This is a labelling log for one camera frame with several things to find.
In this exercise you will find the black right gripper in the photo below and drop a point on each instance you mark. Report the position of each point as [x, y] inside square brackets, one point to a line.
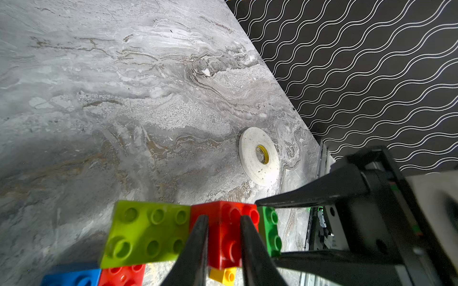
[419, 212]

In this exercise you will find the blue square lego brick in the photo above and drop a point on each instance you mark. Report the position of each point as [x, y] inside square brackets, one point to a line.
[75, 274]

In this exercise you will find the white tape roll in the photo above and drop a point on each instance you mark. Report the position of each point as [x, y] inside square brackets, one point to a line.
[259, 157]

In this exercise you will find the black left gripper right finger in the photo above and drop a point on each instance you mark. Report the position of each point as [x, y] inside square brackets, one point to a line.
[258, 267]

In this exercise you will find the green small lego brick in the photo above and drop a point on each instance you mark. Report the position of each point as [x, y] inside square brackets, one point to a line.
[268, 230]

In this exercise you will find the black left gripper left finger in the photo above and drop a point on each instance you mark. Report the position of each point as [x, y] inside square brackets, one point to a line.
[191, 267]

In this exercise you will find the lime green long lego brick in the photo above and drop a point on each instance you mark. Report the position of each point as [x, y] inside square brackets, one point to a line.
[145, 232]

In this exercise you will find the yellow square lego brick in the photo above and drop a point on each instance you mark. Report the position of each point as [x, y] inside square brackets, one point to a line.
[225, 276]

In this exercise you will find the red square lego brick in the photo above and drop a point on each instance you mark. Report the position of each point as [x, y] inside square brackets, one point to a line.
[123, 276]

